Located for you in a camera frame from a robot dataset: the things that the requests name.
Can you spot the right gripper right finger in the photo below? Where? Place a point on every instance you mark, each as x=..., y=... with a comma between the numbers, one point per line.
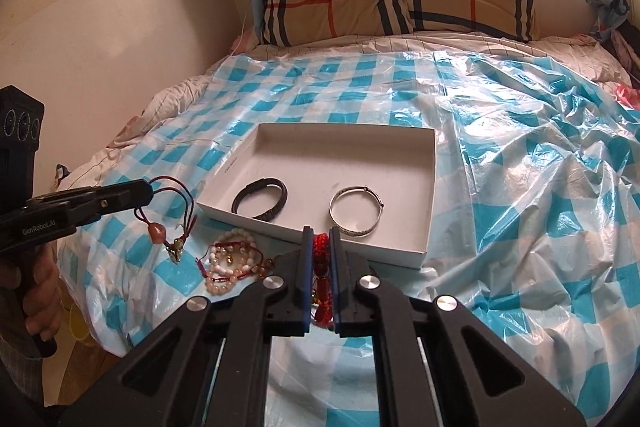
x=436, y=363

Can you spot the left hand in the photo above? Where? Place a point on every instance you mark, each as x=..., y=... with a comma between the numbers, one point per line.
x=36, y=312

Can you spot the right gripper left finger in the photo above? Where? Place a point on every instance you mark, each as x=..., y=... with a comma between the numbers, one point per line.
x=207, y=364

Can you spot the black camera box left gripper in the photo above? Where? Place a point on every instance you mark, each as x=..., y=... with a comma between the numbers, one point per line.
x=20, y=118

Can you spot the pile of clothes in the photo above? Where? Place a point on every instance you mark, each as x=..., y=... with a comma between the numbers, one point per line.
x=623, y=44

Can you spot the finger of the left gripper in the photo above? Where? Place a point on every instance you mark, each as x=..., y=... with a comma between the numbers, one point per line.
x=98, y=200

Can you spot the blue white checkered plastic sheet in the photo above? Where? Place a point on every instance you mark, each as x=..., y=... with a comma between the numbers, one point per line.
x=535, y=227

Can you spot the white shallow cardboard box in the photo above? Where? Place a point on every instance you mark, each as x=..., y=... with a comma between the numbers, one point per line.
x=281, y=177

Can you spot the plaid beige pillow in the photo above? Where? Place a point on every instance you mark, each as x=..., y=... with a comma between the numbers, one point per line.
x=291, y=23

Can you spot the silver patterned bangle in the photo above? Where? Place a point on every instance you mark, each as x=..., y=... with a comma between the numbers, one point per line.
x=356, y=210

